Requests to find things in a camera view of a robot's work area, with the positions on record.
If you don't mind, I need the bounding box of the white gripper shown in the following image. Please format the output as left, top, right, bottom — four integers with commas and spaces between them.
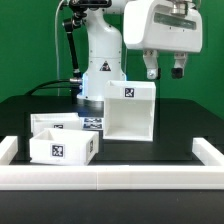
123, 0, 202, 80

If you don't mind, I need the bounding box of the white drawer cabinet box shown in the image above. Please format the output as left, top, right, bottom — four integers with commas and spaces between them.
103, 81, 156, 142

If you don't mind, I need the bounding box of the white drawer tray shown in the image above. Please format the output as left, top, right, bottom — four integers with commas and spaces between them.
30, 113, 82, 135
29, 128, 99, 166

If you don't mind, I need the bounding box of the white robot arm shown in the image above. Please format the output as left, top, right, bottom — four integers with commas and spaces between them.
68, 0, 202, 102

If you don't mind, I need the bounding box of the marker sheet on table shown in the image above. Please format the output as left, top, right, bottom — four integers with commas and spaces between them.
83, 117, 103, 130

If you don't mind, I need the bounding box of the white U-shaped table fence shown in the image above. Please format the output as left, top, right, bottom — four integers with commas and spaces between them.
0, 136, 224, 190

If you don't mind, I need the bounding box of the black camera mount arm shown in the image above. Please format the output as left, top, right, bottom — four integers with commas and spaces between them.
63, 0, 112, 102

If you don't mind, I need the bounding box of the white thin cable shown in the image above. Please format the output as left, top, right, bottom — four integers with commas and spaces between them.
54, 0, 65, 81

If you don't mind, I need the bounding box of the black cable bundle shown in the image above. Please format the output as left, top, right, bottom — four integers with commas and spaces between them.
23, 77, 83, 97

